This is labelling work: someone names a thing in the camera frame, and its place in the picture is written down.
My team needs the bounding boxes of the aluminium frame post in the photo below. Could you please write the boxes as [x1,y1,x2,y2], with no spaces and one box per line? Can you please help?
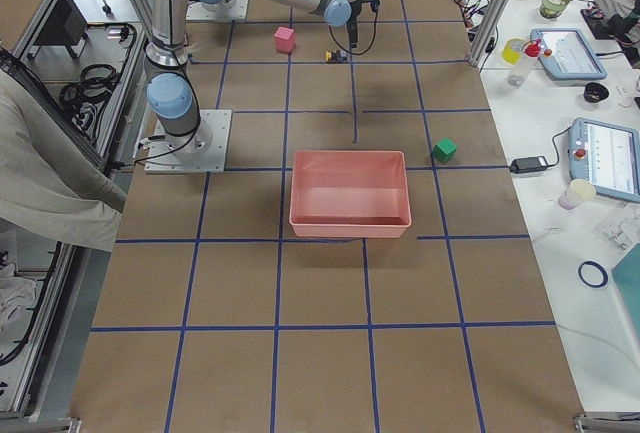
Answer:
[468,0,509,67]

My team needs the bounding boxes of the yellow tape roll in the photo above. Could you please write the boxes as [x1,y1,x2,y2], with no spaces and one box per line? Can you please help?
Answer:
[501,38,528,65]

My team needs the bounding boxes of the yellow push button switch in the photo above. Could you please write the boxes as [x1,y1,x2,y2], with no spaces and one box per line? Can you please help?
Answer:
[325,50,349,64]

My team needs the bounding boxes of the paper cup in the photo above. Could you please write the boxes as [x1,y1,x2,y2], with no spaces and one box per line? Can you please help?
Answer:
[557,179,597,210]

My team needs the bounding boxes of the pink cube centre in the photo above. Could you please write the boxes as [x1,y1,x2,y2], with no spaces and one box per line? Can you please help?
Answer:
[273,26,296,54]

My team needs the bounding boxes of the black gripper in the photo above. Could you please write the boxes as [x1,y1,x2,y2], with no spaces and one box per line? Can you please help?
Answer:
[346,0,362,49]

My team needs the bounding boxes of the clear squeeze bottle red cap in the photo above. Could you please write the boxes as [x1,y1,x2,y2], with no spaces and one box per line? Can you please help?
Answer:
[507,38,543,87]

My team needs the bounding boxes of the teach pendant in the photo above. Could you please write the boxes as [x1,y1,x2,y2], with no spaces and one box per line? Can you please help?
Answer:
[568,117,639,203]
[530,28,607,83]

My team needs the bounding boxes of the black power adapter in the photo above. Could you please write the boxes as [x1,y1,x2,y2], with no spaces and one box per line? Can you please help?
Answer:
[509,156,550,174]

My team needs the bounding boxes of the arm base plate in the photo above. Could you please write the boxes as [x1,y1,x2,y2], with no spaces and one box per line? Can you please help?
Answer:
[144,109,232,174]
[186,0,249,23]

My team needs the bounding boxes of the standing person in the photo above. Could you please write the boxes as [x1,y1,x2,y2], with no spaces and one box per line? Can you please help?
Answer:
[1,73,126,252]

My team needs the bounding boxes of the teach pendant far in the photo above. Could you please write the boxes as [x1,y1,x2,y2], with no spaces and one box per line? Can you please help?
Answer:
[530,28,607,83]

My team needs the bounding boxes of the blue tape ring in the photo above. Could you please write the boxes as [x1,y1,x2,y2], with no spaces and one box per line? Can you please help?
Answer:
[578,260,609,288]

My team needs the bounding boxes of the teach pendant near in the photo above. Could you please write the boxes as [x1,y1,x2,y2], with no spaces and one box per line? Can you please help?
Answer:
[568,117,639,203]

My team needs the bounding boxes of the black bowl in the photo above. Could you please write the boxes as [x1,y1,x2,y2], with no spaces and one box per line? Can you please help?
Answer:
[583,82,609,104]

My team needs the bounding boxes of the white crumpled cloth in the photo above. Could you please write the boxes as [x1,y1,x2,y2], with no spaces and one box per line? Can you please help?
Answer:
[1,263,37,329]

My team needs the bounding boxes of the green cube near bin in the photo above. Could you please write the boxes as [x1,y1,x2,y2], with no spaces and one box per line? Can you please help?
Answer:
[432,137,458,163]

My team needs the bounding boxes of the pink plastic bin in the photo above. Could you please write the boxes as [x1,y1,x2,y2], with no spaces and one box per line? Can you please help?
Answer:
[289,150,412,238]

